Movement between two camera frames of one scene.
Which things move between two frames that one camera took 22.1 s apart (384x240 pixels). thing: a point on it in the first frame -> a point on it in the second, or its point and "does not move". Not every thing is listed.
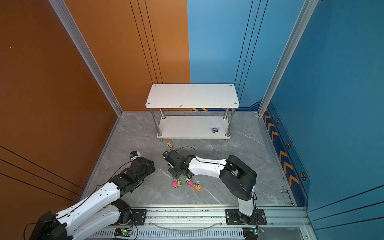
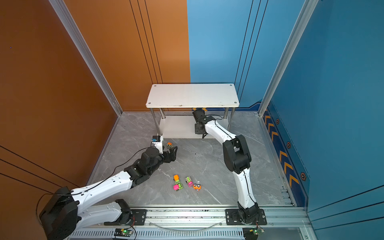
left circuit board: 123,232 does not move
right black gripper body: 174,171 -> 197,129
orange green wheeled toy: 169,145 does not move
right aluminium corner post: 305,11 does not move
